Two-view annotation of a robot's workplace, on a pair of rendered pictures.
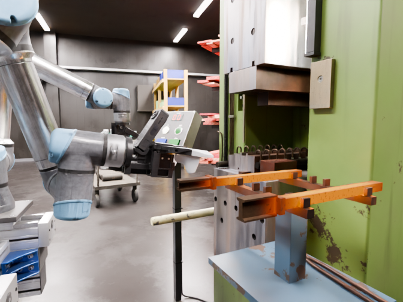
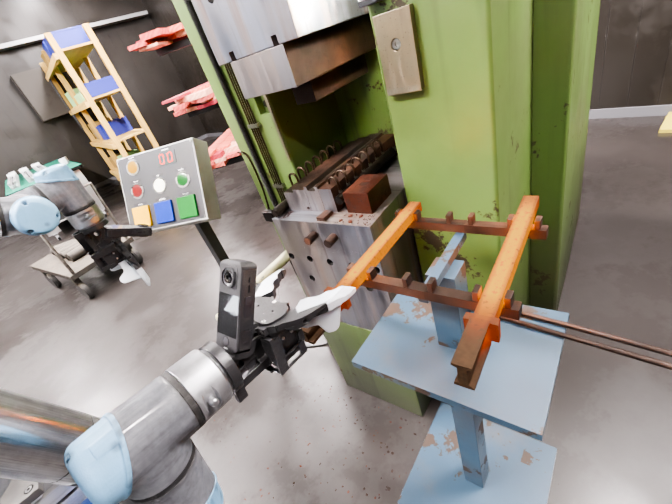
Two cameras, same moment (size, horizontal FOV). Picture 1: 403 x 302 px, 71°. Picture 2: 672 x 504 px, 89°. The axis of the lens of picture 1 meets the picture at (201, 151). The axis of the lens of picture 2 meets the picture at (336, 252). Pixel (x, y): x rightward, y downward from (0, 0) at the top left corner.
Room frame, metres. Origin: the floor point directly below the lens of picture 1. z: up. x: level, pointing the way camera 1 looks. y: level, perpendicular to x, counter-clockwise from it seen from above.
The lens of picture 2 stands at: (0.31, 0.09, 1.36)
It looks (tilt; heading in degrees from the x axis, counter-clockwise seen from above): 32 degrees down; 343
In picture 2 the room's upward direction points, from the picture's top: 20 degrees counter-clockwise
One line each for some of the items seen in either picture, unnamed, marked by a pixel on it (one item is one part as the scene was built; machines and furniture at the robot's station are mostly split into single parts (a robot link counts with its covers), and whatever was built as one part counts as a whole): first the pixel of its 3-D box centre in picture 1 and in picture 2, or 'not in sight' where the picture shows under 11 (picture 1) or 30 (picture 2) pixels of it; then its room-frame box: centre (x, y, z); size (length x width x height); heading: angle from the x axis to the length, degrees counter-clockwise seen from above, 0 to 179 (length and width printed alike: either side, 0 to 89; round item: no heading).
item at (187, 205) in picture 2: (173, 145); (188, 206); (1.57, 0.16, 1.01); 0.07 x 0.05 x 0.07; 53
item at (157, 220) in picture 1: (189, 215); (259, 281); (1.53, 0.06, 0.62); 0.44 x 0.05 x 0.05; 118
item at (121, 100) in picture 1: (120, 100); (63, 189); (1.33, 0.37, 1.23); 0.09 x 0.08 x 0.11; 116
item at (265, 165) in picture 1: (278, 168); (367, 193); (1.14, -0.31, 0.95); 0.12 x 0.09 x 0.07; 118
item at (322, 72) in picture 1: (321, 84); (399, 53); (1.05, -0.44, 1.27); 0.09 x 0.02 x 0.17; 28
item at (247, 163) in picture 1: (275, 159); (344, 169); (1.37, -0.36, 0.96); 0.42 x 0.20 x 0.09; 118
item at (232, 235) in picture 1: (283, 214); (376, 232); (1.32, -0.40, 0.69); 0.56 x 0.38 x 0.45; 118
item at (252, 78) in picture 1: (277, 83); (310, 54); (1.37, -0.36, 1.32); 0.42 x 0.20 x 0.10; 118
